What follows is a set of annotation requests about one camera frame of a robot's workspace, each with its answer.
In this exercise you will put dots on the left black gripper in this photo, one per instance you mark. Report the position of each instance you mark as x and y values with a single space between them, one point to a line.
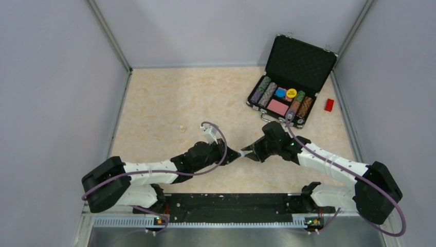
220 148

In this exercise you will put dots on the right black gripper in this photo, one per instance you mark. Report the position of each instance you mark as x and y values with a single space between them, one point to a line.
257 153

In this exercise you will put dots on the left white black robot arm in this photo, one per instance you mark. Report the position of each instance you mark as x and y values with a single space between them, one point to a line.
118 183

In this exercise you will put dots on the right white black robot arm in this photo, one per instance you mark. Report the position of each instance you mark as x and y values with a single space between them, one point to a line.
367 189

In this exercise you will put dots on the pink card deck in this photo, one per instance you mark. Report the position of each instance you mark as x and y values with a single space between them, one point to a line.
277 107

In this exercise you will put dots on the blue round chip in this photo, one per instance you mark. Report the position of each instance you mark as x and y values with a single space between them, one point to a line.
280 92

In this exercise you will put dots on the brown orange chip stack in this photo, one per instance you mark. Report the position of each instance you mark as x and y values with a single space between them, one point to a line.
303 110

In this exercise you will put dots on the yellow big blind chip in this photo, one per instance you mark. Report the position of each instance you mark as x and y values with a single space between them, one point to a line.
291 93

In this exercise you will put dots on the green red chip stack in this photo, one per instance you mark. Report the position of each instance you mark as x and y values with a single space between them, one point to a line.
295 105

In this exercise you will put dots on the purple green chip stack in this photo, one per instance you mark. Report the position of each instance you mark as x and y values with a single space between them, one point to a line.
260 90

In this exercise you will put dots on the red toy brick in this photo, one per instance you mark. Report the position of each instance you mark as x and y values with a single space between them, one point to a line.
329 105

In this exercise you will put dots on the black poker chip case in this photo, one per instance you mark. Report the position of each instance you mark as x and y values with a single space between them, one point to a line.
294 64

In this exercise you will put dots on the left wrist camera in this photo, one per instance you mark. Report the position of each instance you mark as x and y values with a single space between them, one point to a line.
209 133

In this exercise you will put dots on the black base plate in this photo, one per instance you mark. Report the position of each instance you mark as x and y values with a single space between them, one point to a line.
237 207

